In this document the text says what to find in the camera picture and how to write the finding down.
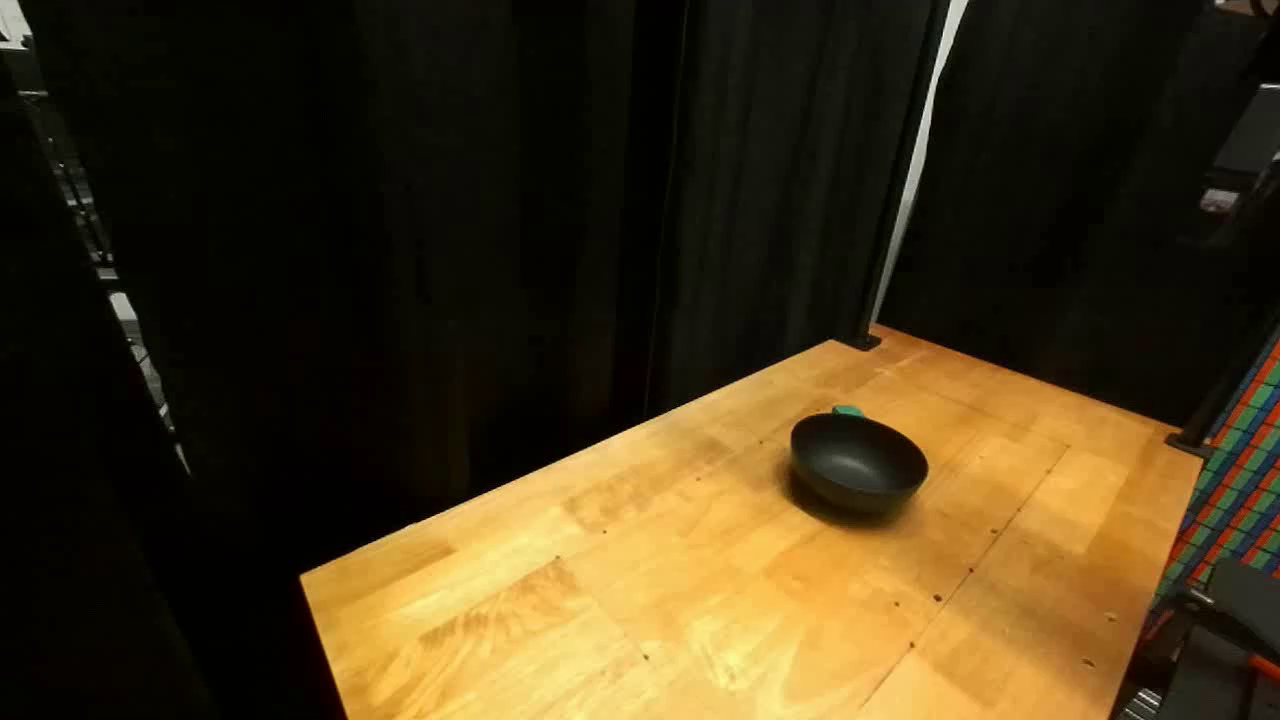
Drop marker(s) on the green cube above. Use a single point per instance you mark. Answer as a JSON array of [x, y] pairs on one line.
[[847, 409]]

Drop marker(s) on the black bowl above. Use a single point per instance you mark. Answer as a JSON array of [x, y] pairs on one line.
[[858, 461]]

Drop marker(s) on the white vertical pole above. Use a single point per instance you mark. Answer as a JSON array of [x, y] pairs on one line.
[[899, 201]]

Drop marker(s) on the black curtain with white edge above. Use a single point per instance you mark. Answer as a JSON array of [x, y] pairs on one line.
[[1064, 175]]

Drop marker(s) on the black side frame post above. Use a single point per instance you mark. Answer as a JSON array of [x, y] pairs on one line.
[[1232, 385]]

